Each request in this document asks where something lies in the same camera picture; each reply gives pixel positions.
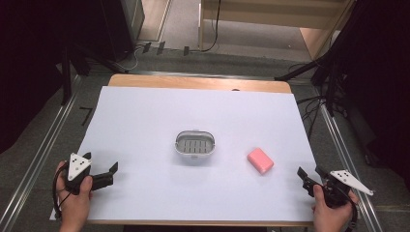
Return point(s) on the person's left hand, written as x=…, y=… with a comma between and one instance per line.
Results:
x=74, y=206

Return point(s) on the light wooden furniture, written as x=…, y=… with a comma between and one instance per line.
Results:
x=274, y=16

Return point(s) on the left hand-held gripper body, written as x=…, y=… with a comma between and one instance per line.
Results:
x=76, y=168

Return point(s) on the pink soap bar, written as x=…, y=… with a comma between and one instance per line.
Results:
x=260, y=160

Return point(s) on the black tripod stand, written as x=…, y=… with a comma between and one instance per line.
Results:
x=328, y=83

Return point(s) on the black curtain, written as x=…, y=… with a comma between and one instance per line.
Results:
x=380, y=80
x=29, y=64

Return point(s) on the dark cabinet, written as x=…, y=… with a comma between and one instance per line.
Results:
x=127, y=25

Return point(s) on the grey soap dish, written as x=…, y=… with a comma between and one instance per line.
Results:
x=194, y=144

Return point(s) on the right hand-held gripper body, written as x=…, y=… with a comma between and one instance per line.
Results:
x=341, y=187

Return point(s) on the metal floor rail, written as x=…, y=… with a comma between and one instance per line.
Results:
x=345, y=154
x=38, y=148

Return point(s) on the black metal stand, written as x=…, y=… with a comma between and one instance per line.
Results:
x=66, y=83

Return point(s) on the white table mat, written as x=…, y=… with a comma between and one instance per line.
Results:
x=154, y=116

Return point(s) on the person's right hand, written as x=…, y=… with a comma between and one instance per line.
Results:
x=330, y=216

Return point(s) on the wooden table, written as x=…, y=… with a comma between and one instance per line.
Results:
x=193, y=82

